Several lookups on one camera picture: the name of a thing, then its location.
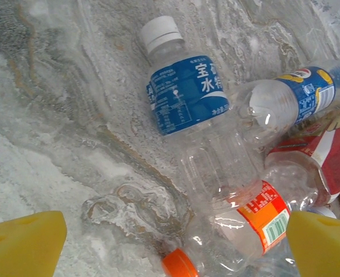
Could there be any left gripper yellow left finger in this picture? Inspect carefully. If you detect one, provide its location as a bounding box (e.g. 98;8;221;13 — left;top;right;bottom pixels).
0;209;68;277

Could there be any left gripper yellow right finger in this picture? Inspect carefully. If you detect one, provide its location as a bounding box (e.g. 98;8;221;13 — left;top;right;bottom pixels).
286;209;340;277

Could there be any orange-cap bottle orange label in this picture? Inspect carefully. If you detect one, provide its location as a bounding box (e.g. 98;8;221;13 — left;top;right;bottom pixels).
161;161;326;277

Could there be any tea bottle amber red label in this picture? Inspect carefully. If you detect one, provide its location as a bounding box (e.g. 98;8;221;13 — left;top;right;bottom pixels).
264;108;340;204

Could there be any white-cap bottle blue white label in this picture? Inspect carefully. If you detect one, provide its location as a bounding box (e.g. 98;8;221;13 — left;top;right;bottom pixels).
137;16;264;220

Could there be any blue-cap bottle blue yellow label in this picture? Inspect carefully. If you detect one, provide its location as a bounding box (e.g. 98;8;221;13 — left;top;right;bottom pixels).
236;62;340;149

